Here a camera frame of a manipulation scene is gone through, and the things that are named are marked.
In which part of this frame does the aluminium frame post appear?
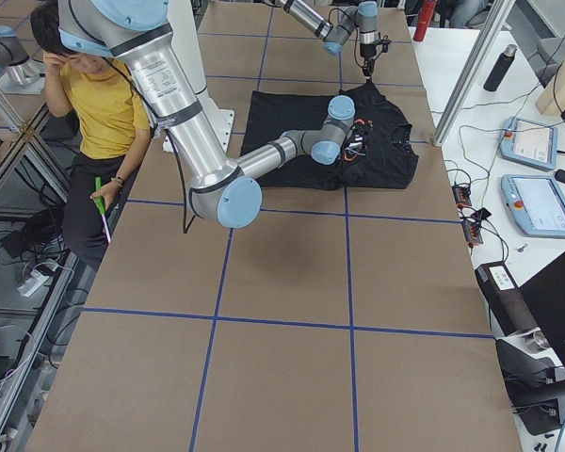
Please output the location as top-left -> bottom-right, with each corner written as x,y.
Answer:
431,0 -> 515,147

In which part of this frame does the black water bottle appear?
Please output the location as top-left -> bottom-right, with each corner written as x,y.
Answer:
483,43 -> 518,92

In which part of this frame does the black monitor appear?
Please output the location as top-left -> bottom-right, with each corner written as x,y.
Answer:
520,252 -> 565,365

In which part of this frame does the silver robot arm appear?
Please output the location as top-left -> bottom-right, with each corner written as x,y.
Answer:
263,0 -> 392,82
58,1 -> 355,228

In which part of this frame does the brown paper table cover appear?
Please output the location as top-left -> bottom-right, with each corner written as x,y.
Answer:
27,8 -> 521,451

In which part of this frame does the black graphic t-shirt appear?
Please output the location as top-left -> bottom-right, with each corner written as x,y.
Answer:
240,82 -> 418,190

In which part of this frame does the white power strip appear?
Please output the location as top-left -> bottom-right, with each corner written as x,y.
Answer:
18,265 -> 55,298

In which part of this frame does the black desktop box device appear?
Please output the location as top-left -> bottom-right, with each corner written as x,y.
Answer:
475,261 -> 538,335

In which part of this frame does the orange connector strip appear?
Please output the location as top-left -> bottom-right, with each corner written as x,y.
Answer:
452,185 -> 483,249

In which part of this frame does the red metal bottle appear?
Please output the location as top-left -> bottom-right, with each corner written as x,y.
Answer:
412,0 -> 437,42

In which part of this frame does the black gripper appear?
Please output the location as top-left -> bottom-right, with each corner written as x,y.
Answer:
359,33 -> 390,81
341,119 -> 373,162

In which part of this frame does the teach pendant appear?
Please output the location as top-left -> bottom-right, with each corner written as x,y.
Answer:
500,174 -> 565,238
500,116 -> 558,171

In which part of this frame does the upper teach pendant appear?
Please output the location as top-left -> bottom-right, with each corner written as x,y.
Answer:
500,116 -> 558,171

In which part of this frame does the lower teach pendant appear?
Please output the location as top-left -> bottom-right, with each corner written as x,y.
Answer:
500,174 -> 565,238

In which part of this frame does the person in yellow shirt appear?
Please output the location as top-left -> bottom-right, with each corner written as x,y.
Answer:
30,1 -> 152,270

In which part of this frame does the green handled reacher grabber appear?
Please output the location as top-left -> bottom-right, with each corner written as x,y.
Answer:
94,176 -> 111,243

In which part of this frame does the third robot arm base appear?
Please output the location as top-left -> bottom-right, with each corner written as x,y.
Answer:
0,25 -> 45,95

